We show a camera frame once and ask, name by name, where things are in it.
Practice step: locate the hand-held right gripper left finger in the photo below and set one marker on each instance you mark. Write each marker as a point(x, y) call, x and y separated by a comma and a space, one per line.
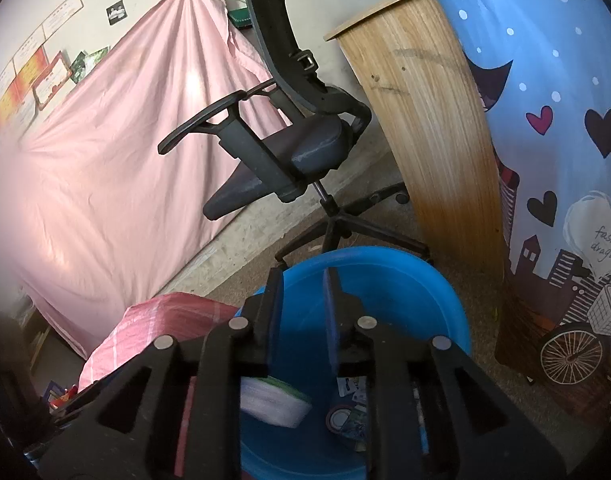
point(276, 305)

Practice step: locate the pink checked blanket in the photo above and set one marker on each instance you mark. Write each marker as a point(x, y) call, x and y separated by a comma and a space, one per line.
point(150, 321)

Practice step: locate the row of wall certificates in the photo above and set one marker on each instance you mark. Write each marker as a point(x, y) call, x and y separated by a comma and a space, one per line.
point(30, 67)

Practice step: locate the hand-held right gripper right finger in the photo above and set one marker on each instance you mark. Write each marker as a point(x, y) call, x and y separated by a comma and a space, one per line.
point(330, 315)

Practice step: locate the blue printed cloth with hearts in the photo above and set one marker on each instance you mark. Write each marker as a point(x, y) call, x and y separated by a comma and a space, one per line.
point(535, 35)

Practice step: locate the white dark-printed wrapper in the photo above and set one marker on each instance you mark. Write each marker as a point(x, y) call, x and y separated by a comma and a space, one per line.
point(353, 389)

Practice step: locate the green wall photos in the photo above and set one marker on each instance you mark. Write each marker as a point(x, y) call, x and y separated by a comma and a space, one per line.
point(87, 64)

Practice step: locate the small dark wall photo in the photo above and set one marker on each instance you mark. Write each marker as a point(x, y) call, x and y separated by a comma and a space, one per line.
point(116, 13)

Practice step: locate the wooden cabinet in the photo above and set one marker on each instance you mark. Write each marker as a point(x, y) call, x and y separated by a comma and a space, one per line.
point(435, 110)

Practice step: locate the black office chair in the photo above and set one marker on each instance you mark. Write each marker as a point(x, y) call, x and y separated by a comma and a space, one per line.
point(285, 35)

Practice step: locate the blue plastic basin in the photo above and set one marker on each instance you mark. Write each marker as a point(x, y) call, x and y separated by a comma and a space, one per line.
point(395, 290)

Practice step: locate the white round sponge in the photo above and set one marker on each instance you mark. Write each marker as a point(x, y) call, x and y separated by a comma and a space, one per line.
point(275, 402)

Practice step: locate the pink hanging cloth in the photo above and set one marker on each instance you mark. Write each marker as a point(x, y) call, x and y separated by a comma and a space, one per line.
point(110, 160)

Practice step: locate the round tape roll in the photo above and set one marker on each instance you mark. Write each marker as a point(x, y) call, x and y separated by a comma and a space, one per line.
point(340, 419)

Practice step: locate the wooden shelf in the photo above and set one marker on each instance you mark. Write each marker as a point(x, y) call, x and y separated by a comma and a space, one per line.
point(35, 330)

